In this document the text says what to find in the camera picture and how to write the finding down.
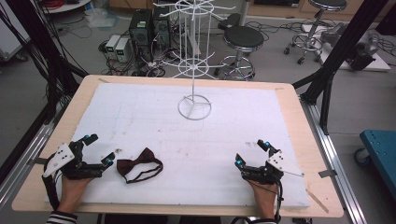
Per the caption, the black metal frame strut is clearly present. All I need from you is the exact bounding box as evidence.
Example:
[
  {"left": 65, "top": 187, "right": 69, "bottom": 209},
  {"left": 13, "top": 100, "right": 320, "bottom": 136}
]
[
  {"left": 5, "top": 0, "right": 80, "bottom": 97},
  {"left": 292, "top": 0, "right": 390, "bottom": 135}
]

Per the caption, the thin metal rod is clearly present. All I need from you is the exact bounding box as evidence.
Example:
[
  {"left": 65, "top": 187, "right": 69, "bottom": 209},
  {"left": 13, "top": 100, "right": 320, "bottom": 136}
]
[{"left": 281, "top": 169, "right": 305, "bottom": 178}]

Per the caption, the dark red bow tie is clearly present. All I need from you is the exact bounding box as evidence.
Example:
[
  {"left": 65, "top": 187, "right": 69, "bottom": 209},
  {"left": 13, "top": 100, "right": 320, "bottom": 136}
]
[{"left": 116, "top": 147, "right": 164, "bottom": 185}]

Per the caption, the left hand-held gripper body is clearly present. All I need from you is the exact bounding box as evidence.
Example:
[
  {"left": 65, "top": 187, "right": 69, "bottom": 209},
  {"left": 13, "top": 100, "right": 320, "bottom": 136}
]
[{"left": 41, "top": 139, "right": 106, "bottom": 181}]

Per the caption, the black computer tower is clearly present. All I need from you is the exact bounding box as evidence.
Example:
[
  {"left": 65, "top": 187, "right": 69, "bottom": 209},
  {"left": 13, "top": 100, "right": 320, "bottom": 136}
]
[
  {"left": 151, "top": 7, "right": 172, "bottom": 49},
  {"left": 128, "top": 8, "right": 154, "bottom": 62}
]

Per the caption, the aluminium frame rail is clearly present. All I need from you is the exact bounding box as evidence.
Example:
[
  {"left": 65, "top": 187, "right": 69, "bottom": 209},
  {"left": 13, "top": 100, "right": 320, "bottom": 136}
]
[
  {"left": 0, "top": 101, "right": 64, "bottom": 208},
  {"left": 299, "top": 98, "right": 369, "bottom": 224}
]

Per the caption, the white floor platform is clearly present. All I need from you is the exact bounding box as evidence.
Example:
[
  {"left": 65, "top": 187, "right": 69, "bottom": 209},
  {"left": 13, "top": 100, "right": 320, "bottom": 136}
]
[{"left": 303, "top": 23, "right": 392, "bottom": 73}]

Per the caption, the white wire display rack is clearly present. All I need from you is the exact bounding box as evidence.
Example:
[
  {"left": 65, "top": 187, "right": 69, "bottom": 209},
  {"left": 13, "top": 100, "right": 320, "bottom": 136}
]
[{"left": 152, "top": 0, "right": 230, "bottom": 121}]

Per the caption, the clear plastic bag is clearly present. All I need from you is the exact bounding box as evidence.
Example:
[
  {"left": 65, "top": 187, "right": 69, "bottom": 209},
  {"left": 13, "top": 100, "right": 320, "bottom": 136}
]
[{"left": 84, "top": 7, "right": 120, "bottom": 31}]

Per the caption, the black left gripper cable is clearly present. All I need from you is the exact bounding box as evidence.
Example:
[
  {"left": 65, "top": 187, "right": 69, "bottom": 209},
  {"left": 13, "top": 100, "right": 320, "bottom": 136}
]
[{"left": 41, "top": 155, "right": 64, "bottom": 211}]

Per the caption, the person's right striped sleeve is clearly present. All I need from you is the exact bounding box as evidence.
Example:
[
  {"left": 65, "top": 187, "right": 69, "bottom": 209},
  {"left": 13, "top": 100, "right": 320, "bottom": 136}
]
[{"left": 246, "top": 217, "right": 280, "bottom": 224}]

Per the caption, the black round stool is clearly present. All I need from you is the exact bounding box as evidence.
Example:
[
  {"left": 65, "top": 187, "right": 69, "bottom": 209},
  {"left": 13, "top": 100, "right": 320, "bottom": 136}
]
[
  {"left": 214, "top": 25, "right": 265, "bottom": 81},
  {"left": 283, "top": 0, "right": 348, "bottom": 65}
]

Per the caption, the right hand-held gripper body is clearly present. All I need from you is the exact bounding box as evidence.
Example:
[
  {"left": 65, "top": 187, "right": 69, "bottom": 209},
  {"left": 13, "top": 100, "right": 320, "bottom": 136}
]
[{"left": 241, "top": 150, "right": 292, "bottom": 186}]

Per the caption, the person's striped sleeve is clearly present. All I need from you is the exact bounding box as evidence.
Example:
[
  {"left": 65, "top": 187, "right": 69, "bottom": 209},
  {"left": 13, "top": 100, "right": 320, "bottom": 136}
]
[
  {"left": 246, "top": 217, "right": 280, "bottom": 224},
  {"left": 46, "top": 210, "right": 78, "bottom": 224}
]

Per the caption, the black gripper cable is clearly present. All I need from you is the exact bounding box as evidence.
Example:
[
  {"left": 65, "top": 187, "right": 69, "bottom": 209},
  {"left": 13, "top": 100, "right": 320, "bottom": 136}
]
[
  {"left": 41, "top": 155, "right": 64, "bottom": 211},
  {"left": 230, "top": 179, "right": 285, "bottom": 224}
]

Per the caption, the person's left hand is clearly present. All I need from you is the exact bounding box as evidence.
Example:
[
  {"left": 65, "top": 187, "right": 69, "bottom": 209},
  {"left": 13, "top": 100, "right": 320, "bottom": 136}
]
[{"left": 57, "top": 174, "right": 95, "bottom": 215}]

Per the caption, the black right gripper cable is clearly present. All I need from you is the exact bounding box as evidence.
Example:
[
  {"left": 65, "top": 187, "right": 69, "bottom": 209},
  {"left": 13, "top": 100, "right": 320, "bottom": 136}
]
[{"left": 230, "top": 179, "right": 285, "bottom": 224}]

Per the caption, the blue wheeled cart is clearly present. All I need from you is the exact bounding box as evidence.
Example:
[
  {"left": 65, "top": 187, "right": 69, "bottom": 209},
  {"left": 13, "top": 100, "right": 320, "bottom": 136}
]
[{"left": 354, "top": 129, "right": 396, "bottom": 200}]

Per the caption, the grey tape strip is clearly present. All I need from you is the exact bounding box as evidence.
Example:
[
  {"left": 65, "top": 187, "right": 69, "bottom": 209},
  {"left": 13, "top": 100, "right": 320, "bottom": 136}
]
[
  {"left": 318, "top": 169, "right": 338, "bottom": 179},
  {"left": 27, "top": 157, "right": 49, "bottom": 166}
]

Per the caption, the person's left striped sleeve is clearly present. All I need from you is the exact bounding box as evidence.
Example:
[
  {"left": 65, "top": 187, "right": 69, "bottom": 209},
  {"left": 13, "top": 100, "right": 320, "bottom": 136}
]
[{"left": 46, "top": 210, "right": 78, "bottom": 224}]

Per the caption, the black device on platform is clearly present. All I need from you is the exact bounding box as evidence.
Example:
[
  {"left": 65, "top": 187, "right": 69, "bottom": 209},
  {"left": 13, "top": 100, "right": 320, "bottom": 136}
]
[{"left": 348, "top": 31, "right": 381, "bottom": 72}]

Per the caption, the thin wooden stick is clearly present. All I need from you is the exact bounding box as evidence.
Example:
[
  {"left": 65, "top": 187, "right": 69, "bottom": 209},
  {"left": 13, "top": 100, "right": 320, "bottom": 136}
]
[{"left": 305, "top": 188, "right": 330, "bottom": 215}]

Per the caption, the person's right hand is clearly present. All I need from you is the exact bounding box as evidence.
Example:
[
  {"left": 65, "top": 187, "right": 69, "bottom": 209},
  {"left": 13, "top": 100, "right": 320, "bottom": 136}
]
[{"left": 247, "top": 178, "right": 280, "bottom": 220}]

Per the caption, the grey power supply unit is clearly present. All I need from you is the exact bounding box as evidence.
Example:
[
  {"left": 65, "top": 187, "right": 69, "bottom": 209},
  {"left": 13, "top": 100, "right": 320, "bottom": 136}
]
[
  {"left": 105, "top": 35, "right": 121, "bottom": 59},
  {"left": 114, "top": 36, "right": 132, "bottom": 63}
]

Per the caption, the white foam board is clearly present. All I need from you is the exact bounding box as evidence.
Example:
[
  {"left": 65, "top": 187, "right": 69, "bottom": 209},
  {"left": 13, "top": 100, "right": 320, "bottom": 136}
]
[{"left": 46, "top": 82, "right": 311, "bottom": 209}]

